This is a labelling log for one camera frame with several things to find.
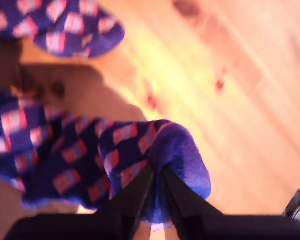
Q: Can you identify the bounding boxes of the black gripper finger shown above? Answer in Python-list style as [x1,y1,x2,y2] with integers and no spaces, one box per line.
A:
[163,166,225,240]
[96,161,156,240]

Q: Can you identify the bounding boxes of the purple pink patterned sock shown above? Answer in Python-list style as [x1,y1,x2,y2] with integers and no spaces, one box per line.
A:
[0,86,212,226]
[0,0,126,60]

